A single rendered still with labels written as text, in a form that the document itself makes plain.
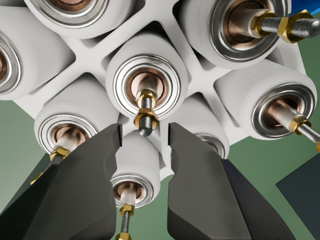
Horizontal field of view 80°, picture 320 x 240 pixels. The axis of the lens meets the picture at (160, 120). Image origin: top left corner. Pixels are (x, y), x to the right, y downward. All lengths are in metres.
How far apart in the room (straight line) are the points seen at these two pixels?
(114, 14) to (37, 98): 0.19
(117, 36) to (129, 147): 0.16
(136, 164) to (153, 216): 0.53
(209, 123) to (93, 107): 0.15
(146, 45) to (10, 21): 0.13
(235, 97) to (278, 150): 0.44
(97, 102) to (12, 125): 0.40
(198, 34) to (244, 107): 0.11
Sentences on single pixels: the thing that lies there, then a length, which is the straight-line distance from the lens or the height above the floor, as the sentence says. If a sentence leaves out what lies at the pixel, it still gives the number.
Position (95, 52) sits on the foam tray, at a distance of 0.29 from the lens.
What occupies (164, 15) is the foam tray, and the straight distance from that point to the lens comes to 0.28.
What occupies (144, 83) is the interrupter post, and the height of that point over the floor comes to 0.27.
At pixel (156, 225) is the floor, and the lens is 0.85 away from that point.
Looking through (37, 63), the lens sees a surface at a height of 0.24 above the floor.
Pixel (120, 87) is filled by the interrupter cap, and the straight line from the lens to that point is 0.22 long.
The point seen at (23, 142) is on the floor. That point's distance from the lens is 0.66.
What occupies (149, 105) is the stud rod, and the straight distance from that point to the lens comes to 0.17.
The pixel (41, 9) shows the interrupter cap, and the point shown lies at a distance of 0.22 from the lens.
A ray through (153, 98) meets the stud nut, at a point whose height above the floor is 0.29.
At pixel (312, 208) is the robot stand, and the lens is 0.73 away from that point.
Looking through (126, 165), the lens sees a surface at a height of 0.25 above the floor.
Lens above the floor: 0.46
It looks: 61 degrees down
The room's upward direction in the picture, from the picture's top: 175 degrees clockwise
